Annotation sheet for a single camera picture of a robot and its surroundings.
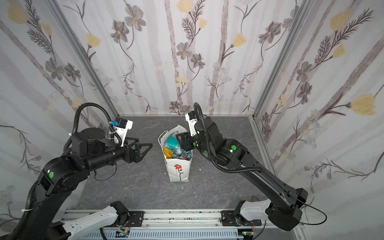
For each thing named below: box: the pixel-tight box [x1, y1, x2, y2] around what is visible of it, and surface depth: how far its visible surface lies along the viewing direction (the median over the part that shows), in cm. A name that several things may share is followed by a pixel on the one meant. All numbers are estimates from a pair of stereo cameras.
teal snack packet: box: [164, 134, 180, 150], surface depth 82 cm
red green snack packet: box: [171, 148, 192, 161], surface depth 81 cm
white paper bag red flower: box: [158, 124, 193, 182], surface depth 75 cm
